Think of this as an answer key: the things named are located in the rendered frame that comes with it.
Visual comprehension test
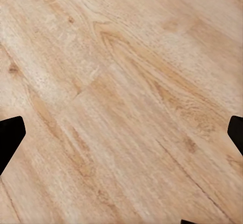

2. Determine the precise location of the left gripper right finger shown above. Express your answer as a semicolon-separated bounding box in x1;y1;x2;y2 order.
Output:
228;116;243;155

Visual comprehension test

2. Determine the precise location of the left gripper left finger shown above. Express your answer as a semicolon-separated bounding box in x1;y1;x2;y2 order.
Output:
0;116;26;175

